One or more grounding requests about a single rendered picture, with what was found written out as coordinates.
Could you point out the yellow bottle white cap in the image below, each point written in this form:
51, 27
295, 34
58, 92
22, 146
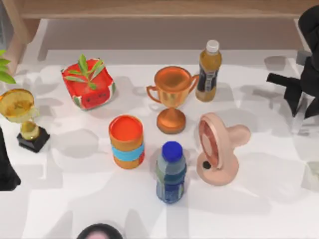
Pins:
208, 72

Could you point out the pink desk fan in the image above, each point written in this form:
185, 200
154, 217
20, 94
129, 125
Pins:
214, 154

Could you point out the copper trophy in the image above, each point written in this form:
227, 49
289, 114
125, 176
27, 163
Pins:
172, 99

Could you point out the blue bottle blue cap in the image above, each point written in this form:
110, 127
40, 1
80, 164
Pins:
171, 174

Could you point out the wooden cabinet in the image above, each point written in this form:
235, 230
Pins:
149, 8

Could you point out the orange can blue band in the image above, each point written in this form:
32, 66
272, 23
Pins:
126, 142

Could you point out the watermelon plant pot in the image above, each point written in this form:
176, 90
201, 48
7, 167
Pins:
93, 93

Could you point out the black round object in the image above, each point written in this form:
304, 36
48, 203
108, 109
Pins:
99, 231

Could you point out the gold trophy black base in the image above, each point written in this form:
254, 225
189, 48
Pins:
17, 104

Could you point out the green leafy plant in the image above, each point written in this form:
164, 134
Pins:
5, 74

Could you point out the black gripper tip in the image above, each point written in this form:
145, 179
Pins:
6, 169

